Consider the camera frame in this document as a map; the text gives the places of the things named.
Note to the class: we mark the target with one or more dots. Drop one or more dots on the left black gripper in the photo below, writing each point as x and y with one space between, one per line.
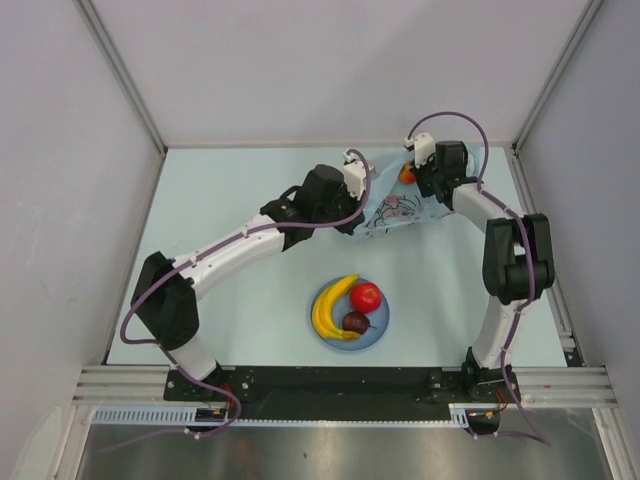
353 203

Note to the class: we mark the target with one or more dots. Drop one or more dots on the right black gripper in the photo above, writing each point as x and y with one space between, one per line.
419 171

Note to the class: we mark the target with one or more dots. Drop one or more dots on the orange red fake peach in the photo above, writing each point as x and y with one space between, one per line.
406 175

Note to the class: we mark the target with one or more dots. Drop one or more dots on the blue cartoon plastic bag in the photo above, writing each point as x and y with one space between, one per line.
392 204

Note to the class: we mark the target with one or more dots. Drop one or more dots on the red fake apple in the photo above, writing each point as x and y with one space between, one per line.
365 297

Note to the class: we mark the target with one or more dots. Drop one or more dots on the yellow fake banana bunch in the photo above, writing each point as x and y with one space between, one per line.
322 311

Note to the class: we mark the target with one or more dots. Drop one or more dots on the dark purple fake fig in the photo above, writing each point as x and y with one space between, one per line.
356 322

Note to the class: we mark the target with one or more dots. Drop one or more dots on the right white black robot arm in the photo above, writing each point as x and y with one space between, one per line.
518 263

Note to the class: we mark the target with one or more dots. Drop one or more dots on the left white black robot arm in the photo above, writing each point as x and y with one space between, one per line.
168 291

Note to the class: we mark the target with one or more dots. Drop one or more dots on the blue round plate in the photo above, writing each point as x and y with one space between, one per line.
378 319

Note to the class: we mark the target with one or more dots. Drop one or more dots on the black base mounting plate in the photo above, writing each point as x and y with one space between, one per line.
377 394

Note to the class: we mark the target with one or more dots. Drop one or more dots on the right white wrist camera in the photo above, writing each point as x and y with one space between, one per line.
423 147

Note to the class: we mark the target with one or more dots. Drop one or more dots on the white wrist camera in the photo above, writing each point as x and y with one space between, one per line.
356 171
423 147

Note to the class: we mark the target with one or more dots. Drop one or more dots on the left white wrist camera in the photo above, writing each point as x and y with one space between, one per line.
356 171

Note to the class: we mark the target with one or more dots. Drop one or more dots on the right aluminium side rail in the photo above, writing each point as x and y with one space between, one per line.
564 325

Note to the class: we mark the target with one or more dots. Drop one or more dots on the right aluminium corner post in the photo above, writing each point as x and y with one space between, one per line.
561 65

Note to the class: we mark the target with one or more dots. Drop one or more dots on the aluminium corner post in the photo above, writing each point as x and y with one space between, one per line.
561 65
114 60

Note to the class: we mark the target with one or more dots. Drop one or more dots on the grey slotted cable duct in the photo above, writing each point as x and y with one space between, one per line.
205 417

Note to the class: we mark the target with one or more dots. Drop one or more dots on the left aluminium corner post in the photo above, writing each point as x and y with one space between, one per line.
114 60

